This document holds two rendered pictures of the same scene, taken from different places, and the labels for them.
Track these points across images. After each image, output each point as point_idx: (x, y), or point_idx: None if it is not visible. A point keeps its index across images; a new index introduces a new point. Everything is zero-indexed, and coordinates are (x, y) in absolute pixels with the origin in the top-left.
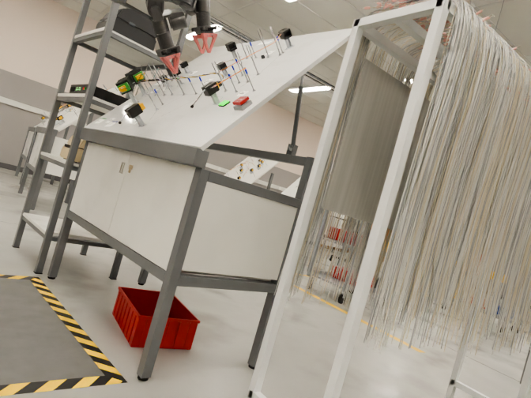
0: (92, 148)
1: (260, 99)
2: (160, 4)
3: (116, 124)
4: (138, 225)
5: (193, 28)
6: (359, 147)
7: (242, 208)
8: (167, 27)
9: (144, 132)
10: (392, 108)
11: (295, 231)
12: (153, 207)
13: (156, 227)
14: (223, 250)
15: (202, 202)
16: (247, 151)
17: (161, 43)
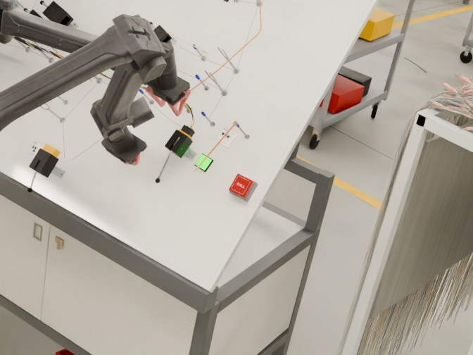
0: None
1: (268, 177)
2: (122, 125)
3: None
4: (105, 334)
5: (148, 84)
6: (414, 232)
7: (253, 300)
8: (125, 127)
9: (76, 200)
10: (455, 160)
11: None
12: (129, 322)
13: (143, 351)
14: (234, 354)
15: (213, 334)
16: None
17: (117, 148)
